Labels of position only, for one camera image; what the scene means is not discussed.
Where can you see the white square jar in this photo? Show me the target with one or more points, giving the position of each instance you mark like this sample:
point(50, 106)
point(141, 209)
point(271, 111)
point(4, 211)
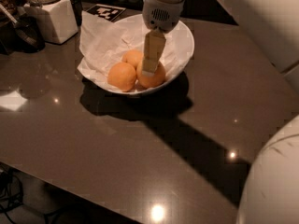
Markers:
point(55, 19)

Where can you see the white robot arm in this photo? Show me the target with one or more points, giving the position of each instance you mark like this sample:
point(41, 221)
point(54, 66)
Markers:
point(265, 191)

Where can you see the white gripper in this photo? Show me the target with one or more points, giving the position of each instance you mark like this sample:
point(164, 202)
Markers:
point(162, 15)

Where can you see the dark appliance at left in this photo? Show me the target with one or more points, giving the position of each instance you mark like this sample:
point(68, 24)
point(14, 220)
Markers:
point(27, 37)

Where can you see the white paper liner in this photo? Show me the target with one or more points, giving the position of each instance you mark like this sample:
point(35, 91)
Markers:
point(103, 43)

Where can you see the white bowl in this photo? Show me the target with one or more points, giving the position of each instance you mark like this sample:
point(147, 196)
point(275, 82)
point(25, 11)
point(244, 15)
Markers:
point(178, 50)

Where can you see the black white marker tag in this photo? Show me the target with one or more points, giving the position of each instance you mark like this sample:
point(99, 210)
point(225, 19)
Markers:
point(109, 13)

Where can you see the orange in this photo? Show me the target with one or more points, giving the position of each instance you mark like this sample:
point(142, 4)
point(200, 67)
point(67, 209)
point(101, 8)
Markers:
point(151, 81)
point(122, 75)
point(133, 57)

